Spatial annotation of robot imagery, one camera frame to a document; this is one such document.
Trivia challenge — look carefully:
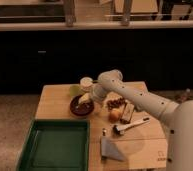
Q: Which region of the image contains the dark purple bowl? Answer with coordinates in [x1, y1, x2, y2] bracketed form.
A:
[70, 95, 94, 116]

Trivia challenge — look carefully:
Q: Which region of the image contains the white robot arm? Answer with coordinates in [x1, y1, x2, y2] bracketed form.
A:
[90, 70, 193, 171]

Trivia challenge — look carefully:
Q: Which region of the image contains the green plastic tray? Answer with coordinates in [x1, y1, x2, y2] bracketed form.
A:
[16, 119, 90, 171]

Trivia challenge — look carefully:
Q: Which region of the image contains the white cup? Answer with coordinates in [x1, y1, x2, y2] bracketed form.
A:
[80, 77, 93, 93]

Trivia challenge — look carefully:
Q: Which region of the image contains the bunch of dark grapes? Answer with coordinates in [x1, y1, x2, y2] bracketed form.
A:
[107, 97, 126, 110]

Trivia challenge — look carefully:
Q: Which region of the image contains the light green cup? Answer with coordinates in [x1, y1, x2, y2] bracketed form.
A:
[69, 85, 80, 97]

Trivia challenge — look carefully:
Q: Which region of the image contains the orange fruit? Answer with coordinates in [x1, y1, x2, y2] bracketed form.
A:
[109, 109, 121, 122]

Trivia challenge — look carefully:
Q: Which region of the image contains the brown chocolate bar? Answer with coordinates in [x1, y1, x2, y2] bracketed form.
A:
[120, 103, 134, 124]

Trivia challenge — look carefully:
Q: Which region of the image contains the wooden table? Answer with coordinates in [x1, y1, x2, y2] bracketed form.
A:
[35, 84, 167, 171]

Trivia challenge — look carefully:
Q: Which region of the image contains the dark cabinet counter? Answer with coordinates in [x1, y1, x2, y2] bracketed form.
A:
[0, 21, 193, 94]

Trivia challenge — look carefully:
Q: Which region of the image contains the white handled brush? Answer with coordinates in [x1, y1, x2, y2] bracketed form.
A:
[113, 117, 150, 135]

